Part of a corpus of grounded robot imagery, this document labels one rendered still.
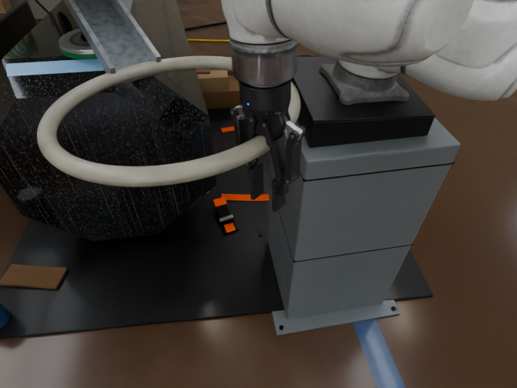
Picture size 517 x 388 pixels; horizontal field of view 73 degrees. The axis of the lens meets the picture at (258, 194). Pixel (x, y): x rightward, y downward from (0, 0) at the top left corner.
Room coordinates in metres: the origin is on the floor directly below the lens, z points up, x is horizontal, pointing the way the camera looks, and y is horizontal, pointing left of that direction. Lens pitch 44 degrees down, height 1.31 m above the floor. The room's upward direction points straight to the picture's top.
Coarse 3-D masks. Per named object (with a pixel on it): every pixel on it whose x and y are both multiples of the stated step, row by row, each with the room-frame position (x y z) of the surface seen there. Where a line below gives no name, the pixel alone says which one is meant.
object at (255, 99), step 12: (240, 84) 0.46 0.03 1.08; (288, 84) 0.45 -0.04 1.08; (240, 96) 0.46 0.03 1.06; (252, 96) 0.44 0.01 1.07; (264, 96) 0.43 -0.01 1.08; (276, 96) 0.44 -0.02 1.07; (288, 96) 0.45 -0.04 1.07; (252, 108) 0.44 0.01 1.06; (264, 108) 0.43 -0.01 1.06; (276, 108) 0.44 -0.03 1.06; (288, 108) 0.45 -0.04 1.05; (276, 120) 0.44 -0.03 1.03; (276, 132) 0.44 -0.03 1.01
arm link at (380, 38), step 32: (288, 0) 0.36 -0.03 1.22; (320, 0) 0.33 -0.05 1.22; (352, 0) 0.30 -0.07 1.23; (384, 0) 0.29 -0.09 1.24; (416, 0) 0.28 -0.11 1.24; (448, 0) 0.28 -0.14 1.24; (288, 32) 0.38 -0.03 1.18; (320, 32) 0.33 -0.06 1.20; (352, 32) 0.30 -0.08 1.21; (384, 32) 0.28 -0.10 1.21; (416, 32) 0.28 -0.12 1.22; (448, 32) 0.29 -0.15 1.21; (384, 64) 0.30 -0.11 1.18
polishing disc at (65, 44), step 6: (78, 30) 1.21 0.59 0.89; (66, 36) 1.15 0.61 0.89; (72, 36) 1.15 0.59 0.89; (78, 36) 1.15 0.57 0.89; (60, 42) 1.10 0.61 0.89; (66, 42) 1.10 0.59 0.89; (72, 42) 1.10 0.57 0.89; (78, 42) 1.10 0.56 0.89; (84, 42) 1.10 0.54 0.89; (66, 48) 1.06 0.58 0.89; (72, 48) 1.05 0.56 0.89; (78, 48) 1.05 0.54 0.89; (84, 48) 1.05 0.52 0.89; (90, 48) 1.05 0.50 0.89; (84, 54) 1.04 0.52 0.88
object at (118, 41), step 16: (64, 0) 1.04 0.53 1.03; (80, 0) 1.06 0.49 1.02; (96, 0) 1.07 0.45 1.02; (112, 0) 1.05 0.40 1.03; (80, 16) 0.92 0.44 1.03; (96, 16) 1.00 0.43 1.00; (112, 16) 1.01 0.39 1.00; (128, 16) 0.95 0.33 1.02; (96, 32) 0.94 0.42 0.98; (112, 32) 0.95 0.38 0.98; (128, 32) 0.96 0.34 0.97; (144, 32) 0.90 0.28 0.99; (96, 48) 0.82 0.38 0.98; (112, 48) 0.88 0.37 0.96; (128, 48) 0.89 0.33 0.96; (144, 48) 0.88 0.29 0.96; (112, 64) 0.83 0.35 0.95; (128, 64) 0.84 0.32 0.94; (128, 80) 0.78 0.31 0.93
